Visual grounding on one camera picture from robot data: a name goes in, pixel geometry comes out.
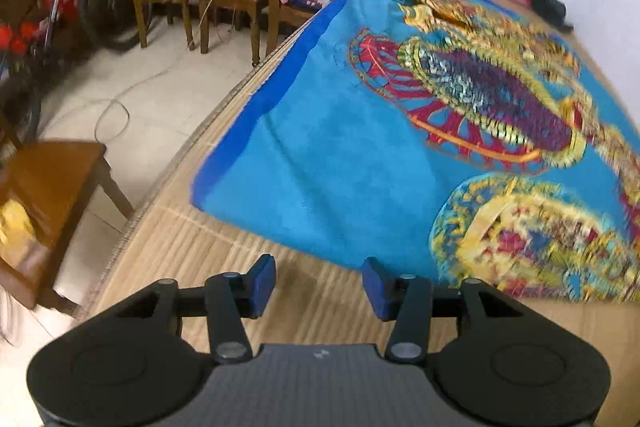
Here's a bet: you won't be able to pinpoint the blue printed cloth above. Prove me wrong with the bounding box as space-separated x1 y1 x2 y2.
192 0 640 305

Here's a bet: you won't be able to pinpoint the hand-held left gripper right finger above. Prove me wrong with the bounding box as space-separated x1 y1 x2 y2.
362 257 523 365

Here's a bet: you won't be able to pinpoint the wooden stool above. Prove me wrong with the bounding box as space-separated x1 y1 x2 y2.
0 141 136 319

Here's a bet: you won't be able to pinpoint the yellow item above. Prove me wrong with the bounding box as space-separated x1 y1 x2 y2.
0 201 37 260

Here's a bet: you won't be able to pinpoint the dark grey cloth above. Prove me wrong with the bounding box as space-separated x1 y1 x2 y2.
532 0 575 32

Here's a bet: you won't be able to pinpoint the bicycle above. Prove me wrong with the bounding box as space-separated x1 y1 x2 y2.
0 0 148 148

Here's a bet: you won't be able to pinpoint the white cable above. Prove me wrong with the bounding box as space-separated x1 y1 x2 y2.
94 0 231 144

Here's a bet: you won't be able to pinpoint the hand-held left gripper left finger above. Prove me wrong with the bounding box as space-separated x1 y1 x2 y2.
112 254 277 365

